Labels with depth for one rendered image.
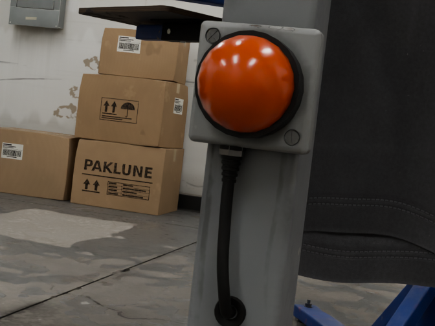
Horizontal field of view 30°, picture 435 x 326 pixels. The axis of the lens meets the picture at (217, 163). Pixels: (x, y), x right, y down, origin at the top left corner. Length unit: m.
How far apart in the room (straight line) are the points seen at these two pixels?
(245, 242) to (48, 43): 5.63
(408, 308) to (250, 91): 1.59
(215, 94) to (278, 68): 0.02
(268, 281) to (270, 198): 0.03
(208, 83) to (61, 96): 5.57
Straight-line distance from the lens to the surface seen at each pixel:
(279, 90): 0.30
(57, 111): 5.88
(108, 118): 5.20
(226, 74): 0.30
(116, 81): 5.19
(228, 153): 0.33
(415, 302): 1.87
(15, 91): 6.05
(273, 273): 0.34
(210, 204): 0.34
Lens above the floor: 0.63
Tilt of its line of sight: 3 degrees down
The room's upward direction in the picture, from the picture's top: 7 degrees clockwise
